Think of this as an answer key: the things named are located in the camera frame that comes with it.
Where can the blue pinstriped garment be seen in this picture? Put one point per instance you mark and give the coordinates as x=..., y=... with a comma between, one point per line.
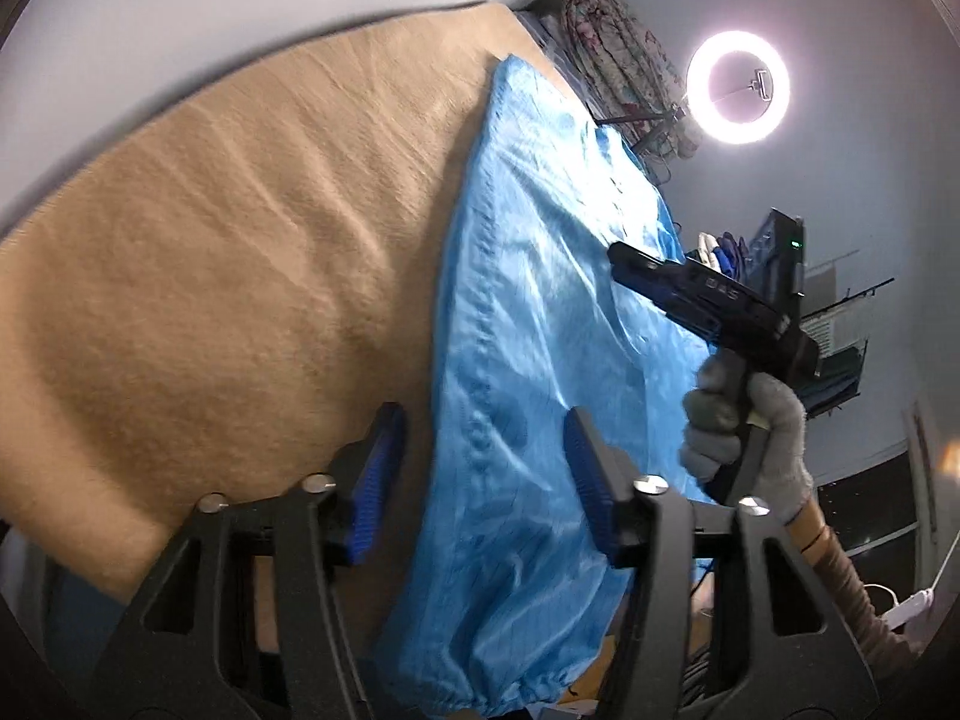
x=525, y=277

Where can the black tripod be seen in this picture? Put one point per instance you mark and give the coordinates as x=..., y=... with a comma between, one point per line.
x=637, y=118

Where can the folded floral quilt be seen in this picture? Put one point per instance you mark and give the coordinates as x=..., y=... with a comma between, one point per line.
x=607, y=37

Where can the tan blanket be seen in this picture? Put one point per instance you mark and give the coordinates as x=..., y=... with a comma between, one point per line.
x=225, y=240

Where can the blue checkered bed sheet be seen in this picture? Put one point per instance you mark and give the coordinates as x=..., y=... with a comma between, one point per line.
x=551, y=45

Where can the pile of clothes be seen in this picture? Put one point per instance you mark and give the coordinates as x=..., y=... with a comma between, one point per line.
x=705, y=246

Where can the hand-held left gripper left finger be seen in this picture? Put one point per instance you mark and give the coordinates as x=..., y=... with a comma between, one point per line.
x=375, y=480

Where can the person's right hand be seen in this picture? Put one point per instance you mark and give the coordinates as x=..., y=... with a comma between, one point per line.
x=787, y=450

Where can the white power strip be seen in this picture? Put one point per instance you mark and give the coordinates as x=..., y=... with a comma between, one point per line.
x=911, y=606

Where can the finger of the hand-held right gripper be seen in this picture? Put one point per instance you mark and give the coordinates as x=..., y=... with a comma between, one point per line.
x=645, y=270

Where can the person's right forearm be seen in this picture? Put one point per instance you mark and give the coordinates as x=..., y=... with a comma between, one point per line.
x=840, y=570

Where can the bright blue garment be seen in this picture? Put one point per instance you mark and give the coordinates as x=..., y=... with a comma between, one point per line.
x=731, y=255

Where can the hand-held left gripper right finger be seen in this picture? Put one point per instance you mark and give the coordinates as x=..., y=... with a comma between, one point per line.
x=589, y=465

